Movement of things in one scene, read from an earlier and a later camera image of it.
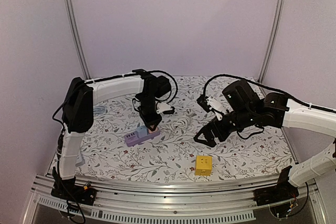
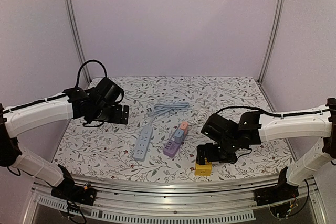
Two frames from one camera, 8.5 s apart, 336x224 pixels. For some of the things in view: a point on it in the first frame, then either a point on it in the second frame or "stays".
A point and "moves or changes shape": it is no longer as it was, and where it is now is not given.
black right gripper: x=219 y=128 → x=205 y=153
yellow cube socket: x=203 y=165 stays
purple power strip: x=132 y=139 → x=171 y=148
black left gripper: x=149 y=121 → x=116 y=118
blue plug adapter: x=142 y=131 → x=179 y=135
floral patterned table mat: x=120 y=144 stays
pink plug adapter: x=150 y=131 moves or changes shape
